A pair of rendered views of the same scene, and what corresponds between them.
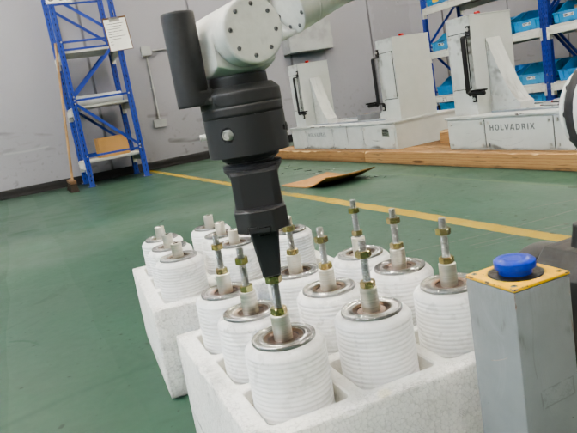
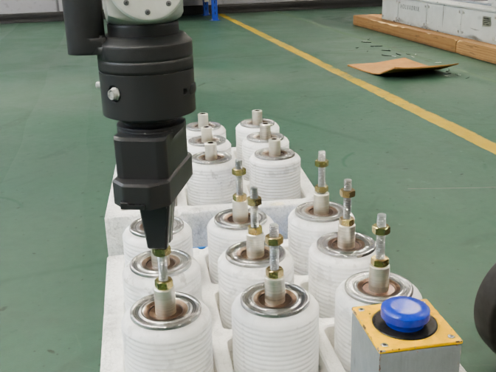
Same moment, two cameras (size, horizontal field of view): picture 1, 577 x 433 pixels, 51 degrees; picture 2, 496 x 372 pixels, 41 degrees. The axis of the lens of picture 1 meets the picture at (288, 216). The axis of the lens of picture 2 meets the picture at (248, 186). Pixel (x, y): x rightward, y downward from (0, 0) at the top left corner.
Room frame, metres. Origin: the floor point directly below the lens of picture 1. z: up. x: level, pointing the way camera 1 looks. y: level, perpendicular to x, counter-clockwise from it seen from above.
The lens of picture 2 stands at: (0.07, -0.19, 0.61)
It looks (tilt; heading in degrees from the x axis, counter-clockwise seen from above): 19 degrees down; 12
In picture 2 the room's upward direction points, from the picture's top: 2 degrees counter-clockwise
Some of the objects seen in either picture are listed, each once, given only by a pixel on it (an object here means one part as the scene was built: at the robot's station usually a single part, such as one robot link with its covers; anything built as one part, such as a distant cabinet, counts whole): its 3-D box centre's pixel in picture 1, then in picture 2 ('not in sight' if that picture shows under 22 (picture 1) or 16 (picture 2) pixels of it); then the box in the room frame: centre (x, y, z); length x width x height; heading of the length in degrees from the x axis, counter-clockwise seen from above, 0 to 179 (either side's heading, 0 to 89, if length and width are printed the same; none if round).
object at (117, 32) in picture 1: (117, 30); not in sight; (6.19, 1.35, 1.45); 0.25 x 0.03 x 0.39; 113
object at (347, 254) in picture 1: (360, 253); (321, 212); (0.97, -0.11, 0.25); 0.08 x 0.08 x 0.01
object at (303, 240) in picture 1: (295, 271); (275, 200); (1.24, 0.01, 0.16); 0.10 x 0.10 x 0.18
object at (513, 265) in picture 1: (514, 267); (404, 317); (0.57, -0.21, 0.32); 0.04 x 0.04 x 0.02
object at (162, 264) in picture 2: (276, 295); (162, 267); (0.66, 0.03, 0.30); 0.01 x 0.01 x 0.08
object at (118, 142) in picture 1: (112, 145); not in sight; (6.42, 1.70, 0.36); 0.31 x 0.25 x 0.20; 113
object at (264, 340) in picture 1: (283, 337); (165, 311); (0.66, 0.03, 0.25); 0.08 x 0.08 x 0.01
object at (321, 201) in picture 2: (359, 246); (321, 203); (0.97, -0.11, 0.26); 0.02 x 0.02 x 0.03
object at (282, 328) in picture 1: (282, 326); (164, 300); (0.66, 0.03, 0.26); 0.02 x 0.02 x 0.03
